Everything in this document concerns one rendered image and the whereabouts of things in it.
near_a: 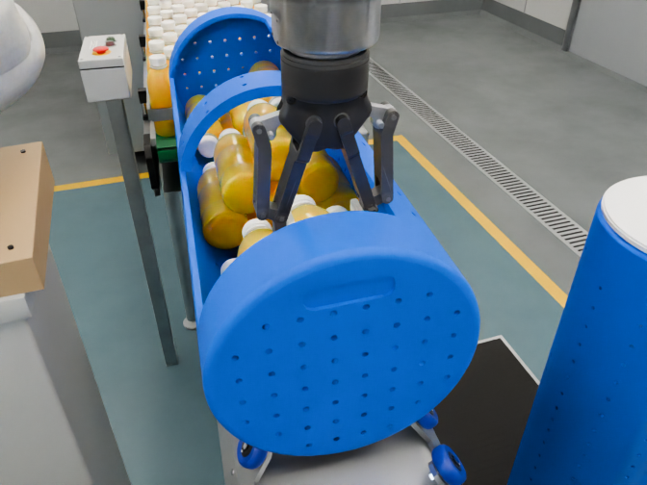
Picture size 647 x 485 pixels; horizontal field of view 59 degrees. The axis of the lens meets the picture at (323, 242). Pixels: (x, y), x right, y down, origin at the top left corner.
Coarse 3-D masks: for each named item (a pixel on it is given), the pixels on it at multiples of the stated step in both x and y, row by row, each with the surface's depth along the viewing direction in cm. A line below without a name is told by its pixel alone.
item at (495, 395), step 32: (480, 352) 187; (512, 352) 187; (480, 384) 176; (512, 384) 176; (448, 416) 166; (480, 416) 166; (512, 416) 166; (480, 448) 158; (512, 448) 158; (480, 480) 150
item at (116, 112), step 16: (112, 112) 147; (112, 128) 150; (128, 128) 152; (128, 144) 153; (128, 160) 156; (128, 176) 158; (128, 192) 161; (144, 208) 165; (144, 224) 168; (144, 240) 171; (144, 256) 174; (160, 288) 182; (160, 304) 186; (160, 320) 189; (160, 336) 193
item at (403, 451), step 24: (408, 432) 70; (288, 456) 68; (312, 456) 68; (336, 456) 68; (360, 456) 68; (384, 456) 68; (408, 456) 68; (264, 480) 65; (288, 480) 65; (312, 480) 65; (336, 480) 65; (360, 480) 65; (384, 480) 65; (408, 480) 65; (432, 480) 65
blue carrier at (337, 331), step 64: (192, 64) 121; (192, 128) 83; (192, 192) 92; (192, 256) 68; (256, 256) 52; (320, 256) 49; (384, 256) 50; (448, 256) 56; (256, 320) 50; (320, 320) 52; (384, 320) 54; (448, 320) 57; (256, 384) 55; (320, 384) 57; (384, 384) 60; (448, 384) 62; (320, 448) 63
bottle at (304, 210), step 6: (300, 204) 68; (306, 204) 66; (312, 204) 68; (294, 210) 66; (300, 210) 65; (306, 210) 64; (312, 210) 64; (318, 210) 64; (324, 210) 65; (294, 216) 64; (300, 216) 63; (306, 216) 63; (312, 216) 63
